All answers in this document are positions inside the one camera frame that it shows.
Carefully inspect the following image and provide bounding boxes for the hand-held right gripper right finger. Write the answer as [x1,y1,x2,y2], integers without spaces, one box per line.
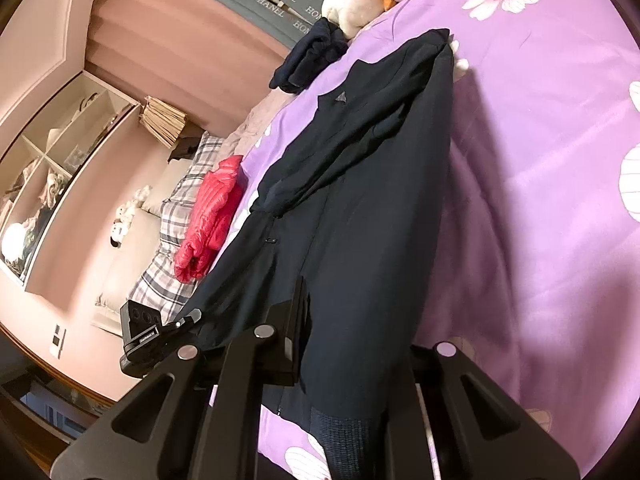
[385,340,582,480]

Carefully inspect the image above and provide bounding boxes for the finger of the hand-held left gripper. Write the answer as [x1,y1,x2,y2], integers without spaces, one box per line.
[161,308,203,335]

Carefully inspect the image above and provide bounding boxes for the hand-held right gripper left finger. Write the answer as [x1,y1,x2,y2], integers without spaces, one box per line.
[52,276,312,480]

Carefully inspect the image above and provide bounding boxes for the navy zip jacket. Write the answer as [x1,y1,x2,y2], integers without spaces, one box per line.
[165,29,457,480]

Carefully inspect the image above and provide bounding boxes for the folded navy clothes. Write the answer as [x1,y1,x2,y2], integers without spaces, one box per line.
[269,17,349,94]

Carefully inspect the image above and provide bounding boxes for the beige pillow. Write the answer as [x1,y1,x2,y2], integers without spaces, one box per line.
[92,280,151,333]
[141,160,193,218]

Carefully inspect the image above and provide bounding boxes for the grey plaid pillow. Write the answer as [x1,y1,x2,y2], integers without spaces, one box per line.
[125,132,226,318]

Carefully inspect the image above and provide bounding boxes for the red down jacket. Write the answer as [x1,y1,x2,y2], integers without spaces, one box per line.
[173,155,244,283]

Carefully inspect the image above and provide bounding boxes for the white plush toys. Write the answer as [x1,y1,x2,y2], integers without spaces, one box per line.
[109,185,153,248]

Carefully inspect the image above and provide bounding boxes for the dark bedside table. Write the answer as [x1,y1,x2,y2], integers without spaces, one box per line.
[0,350,116,443]

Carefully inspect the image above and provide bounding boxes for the white round lamp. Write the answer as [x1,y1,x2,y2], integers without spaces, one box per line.
[0,222,28,261]

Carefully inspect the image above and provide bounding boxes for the stack of books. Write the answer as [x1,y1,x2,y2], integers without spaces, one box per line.
[139,95,191,147]

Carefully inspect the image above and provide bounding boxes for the beige quilt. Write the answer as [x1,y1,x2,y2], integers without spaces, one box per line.
[220,87,301,161]

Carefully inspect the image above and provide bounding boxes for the purple floral blanket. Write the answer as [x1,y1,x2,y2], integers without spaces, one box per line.
[235,0,640,480]

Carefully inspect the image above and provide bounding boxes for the pink curtain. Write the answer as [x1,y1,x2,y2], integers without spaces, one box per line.
[85,0,301,136]

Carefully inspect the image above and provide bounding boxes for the white wall shelf unit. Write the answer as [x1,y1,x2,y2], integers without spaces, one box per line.
[0,71,141,288]

